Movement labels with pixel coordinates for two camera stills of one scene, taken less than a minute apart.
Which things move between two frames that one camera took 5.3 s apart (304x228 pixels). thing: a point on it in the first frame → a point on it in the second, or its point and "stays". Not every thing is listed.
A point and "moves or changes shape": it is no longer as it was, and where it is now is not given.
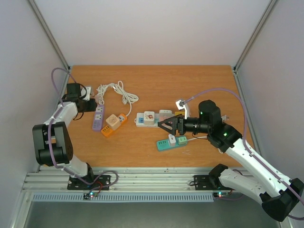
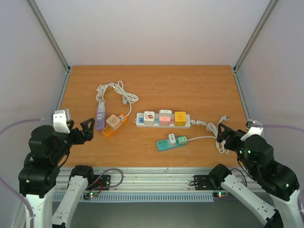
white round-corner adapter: [165, 113] moves or changes shape
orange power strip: [108, 131] stays
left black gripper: [93, 107] → [80, 138]
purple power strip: [98, 121] stays
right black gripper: [179, 124] → [230, 137]
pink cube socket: [163, 118] stays
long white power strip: [139, 120] stays
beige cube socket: [113, 121] stays
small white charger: [99, 99] moves or changes shape
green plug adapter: [182, 140] stays
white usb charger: [172, 140] stays
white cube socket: [149, 118] stays
